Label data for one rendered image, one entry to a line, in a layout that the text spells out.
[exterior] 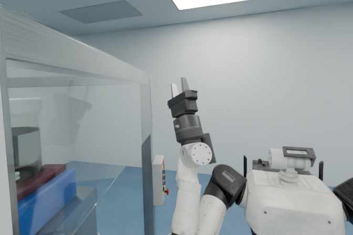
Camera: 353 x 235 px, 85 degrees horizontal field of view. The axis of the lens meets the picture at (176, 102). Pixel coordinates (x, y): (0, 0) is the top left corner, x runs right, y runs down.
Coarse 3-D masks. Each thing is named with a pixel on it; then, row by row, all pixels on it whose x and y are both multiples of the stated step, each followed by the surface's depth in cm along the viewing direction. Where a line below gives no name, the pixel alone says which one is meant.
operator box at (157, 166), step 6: (156, 156) 129; (162, 156) 129; (156, 162) 119; (162, 162) 120; (156, 168) 116; (162, 168) 119; (156, 174) 116; (156, 180) 116; (162, 180) 118; (156, 186) 117; (162, 186) 117; (156, 192) 117; (162, 192) 117; (156, 198) 117; (162, 198) 117; (156, 204) 117; (162, 204) 117
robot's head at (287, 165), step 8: (272, 152) 64; (280, 152) 63; (288, 152) 63; (296, 152) 64; (304, 152) 62; (272, 160) 62; (280, 160) 62; (288, 160) 62; (296, 160) 61; (304, 160) 61; (272, 168) 64; (280, 168) 63; (288, 168) 62; (304, 168) 61; (280, 176) 64; (288, 176) 62; (296, 176) 62
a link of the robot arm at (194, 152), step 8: (192, 128) 59; (200, 128) 60; (176, 136) 60; (184, 136) 58; (192, 136) 58; (200, 136) 59; (208, 136) 62; (184, 144) 59; (192, 144) 58; (200, 144) 55; (208, 144) 61; (184, 152) 58; (192, 152) 54; (200, 152) 55; (208, 152) 55; (184, 160) 59; (192, 160) 54; (200, 160) 54; (208, 160) 54
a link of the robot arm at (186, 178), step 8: (184, 168) 61; (192, 168) 62; (176, 176) 60; (184, 176) 60; (192, 176) 61; (176, 184) 58; (184, 184) 54; (192, 184) 54; (192, 192) 53; (200, 192) 55
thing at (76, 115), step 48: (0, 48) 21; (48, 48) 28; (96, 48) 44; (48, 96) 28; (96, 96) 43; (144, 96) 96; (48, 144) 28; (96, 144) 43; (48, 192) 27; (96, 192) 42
